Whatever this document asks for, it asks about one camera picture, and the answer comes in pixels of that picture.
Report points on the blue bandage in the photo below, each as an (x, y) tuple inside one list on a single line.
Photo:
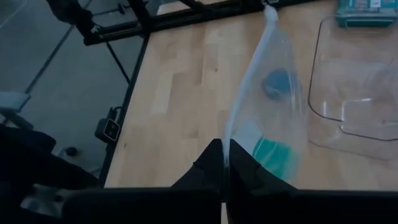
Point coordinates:
[(278, 84)]

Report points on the green first aid kit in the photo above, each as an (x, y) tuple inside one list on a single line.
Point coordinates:
[(367, 14)]

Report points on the black table-level camera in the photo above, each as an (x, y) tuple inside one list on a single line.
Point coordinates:
[(107, 129)]

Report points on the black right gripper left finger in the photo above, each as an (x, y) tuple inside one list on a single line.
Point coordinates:
[(140, 205)]

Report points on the clear plastic tray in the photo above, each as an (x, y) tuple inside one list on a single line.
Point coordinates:
[(357, 109)]

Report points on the green bandage roll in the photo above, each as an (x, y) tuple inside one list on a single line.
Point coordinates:
[(275, 157)]

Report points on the clear plastic bag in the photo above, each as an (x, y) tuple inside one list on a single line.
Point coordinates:
[(273, 46)]

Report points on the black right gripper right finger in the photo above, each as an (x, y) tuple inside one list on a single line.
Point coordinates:
[(280, 205)]

